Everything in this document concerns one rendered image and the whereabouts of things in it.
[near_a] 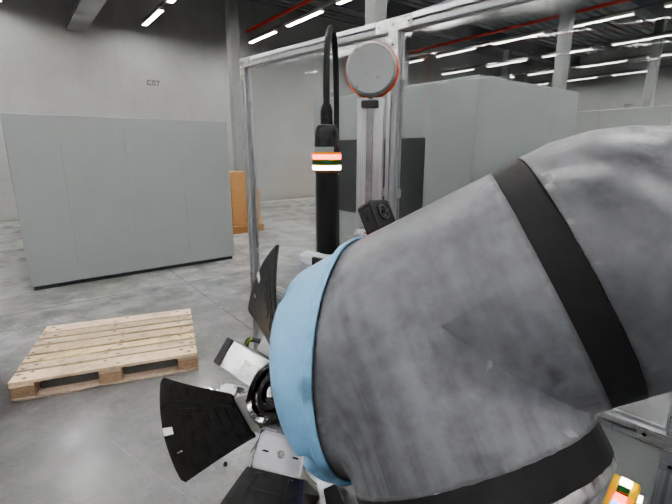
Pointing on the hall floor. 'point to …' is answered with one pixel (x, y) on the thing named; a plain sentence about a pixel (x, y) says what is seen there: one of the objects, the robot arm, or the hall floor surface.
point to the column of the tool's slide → (373, 153)
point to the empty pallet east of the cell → (106, 352)
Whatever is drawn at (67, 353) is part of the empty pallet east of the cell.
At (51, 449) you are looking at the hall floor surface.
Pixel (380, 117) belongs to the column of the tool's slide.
